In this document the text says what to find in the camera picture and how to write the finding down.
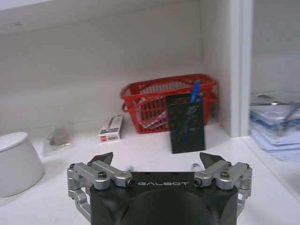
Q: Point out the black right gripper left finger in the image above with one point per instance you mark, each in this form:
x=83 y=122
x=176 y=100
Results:
x=98 y=172

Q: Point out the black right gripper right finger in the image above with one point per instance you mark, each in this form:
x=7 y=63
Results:
x=222 y=172

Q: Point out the white and red small box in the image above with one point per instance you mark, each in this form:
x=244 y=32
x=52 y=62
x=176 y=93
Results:
x=111 y=129

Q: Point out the clear plastic bag of parts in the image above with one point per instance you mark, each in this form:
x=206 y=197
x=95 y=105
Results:
x=57 y=139

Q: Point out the black mesh pen holder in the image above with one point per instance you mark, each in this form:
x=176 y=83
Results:
x=187 y=124

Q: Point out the clear packet in basket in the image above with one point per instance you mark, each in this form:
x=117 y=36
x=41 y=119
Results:
x=153 y=123

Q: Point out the white round container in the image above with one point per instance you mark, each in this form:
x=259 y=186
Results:
x=17 y=162

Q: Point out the blue pen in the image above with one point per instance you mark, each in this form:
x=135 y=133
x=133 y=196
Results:
x=195 y=91

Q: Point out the red plastic basket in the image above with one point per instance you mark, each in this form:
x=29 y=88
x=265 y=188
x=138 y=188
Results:
x=164 y=103

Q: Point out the white partition panel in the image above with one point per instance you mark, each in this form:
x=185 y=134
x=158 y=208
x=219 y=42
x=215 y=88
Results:
x=241 y=68

